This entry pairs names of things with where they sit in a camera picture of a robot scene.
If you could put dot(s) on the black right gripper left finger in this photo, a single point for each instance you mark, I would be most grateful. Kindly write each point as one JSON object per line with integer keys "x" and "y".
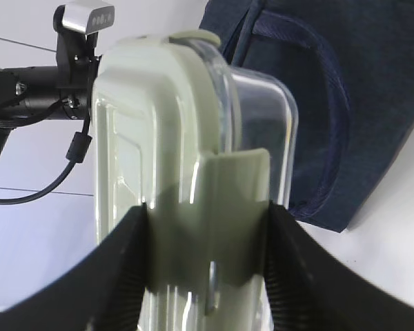
{"x": 102, "y": 292}

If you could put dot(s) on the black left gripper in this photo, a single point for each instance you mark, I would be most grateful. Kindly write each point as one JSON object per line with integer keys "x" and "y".
{"x": 77, "y": 66}

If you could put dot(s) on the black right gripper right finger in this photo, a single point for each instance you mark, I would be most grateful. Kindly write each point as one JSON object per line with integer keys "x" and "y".
{"x": 308, "y": 289}

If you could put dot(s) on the navy blue lunch bag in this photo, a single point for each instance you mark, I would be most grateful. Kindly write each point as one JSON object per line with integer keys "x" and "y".
{"x": 350, "y": 68}

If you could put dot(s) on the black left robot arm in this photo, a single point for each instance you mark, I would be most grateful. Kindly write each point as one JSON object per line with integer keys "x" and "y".
{"x": 30, "y": 95}

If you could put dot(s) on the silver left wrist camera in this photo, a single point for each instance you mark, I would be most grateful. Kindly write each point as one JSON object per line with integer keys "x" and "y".
{"x": 88, "y": 17}

